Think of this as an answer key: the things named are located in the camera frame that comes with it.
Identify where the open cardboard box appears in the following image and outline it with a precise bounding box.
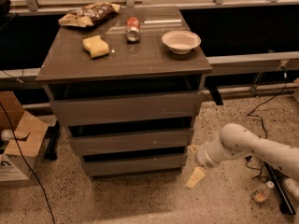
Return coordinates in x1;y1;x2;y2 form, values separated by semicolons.
0;91;48;181

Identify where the black cable right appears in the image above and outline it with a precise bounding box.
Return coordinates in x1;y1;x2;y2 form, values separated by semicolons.
245;66;289;183

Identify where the clear plastic bottle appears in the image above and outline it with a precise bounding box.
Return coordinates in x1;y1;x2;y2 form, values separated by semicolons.
251;181;275;203

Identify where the black stand leg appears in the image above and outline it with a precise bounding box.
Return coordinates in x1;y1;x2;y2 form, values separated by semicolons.
264;163;296;216

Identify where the brown chip bag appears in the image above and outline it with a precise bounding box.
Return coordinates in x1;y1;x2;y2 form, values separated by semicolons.
58;3;121;28

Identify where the black left stand foot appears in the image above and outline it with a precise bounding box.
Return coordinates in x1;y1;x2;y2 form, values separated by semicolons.
44;121;61;161

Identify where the yellow sponge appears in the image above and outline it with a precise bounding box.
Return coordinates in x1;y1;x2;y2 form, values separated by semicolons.
83;35;109;59

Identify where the grey drawer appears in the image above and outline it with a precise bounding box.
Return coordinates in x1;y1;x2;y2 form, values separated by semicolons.
50;92;201;126
82;153;188;177
69;128;194;156

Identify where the red soda can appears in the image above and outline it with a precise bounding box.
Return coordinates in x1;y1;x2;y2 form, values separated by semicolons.
125;17;140;42

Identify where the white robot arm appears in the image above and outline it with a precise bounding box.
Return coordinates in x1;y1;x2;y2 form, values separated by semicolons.
186;123;299;189

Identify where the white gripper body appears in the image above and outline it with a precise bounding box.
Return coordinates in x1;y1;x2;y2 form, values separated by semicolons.
194;142;218;169

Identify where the black cable left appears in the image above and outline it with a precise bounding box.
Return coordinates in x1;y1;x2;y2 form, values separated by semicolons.
0;102;57;224

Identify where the black cable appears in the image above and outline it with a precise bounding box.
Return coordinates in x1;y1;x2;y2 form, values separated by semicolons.
245;66;289;183
0;102;57;224

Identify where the white bowl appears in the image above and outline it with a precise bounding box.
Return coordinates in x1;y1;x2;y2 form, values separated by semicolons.
162;30;201;55

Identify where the grey drawer cabinet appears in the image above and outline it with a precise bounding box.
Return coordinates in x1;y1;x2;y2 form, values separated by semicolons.
35;5;213;182

